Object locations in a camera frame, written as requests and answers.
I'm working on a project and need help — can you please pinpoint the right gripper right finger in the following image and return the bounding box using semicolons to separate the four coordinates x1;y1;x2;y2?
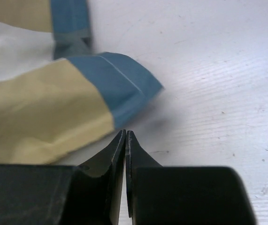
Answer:
125;131;256;225

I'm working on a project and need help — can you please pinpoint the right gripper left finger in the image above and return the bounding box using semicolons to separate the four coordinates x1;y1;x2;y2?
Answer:
0;130;126;225

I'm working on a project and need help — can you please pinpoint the blue beige checkered pillowcase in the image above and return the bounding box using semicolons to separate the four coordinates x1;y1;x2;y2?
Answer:
0;0;162;164

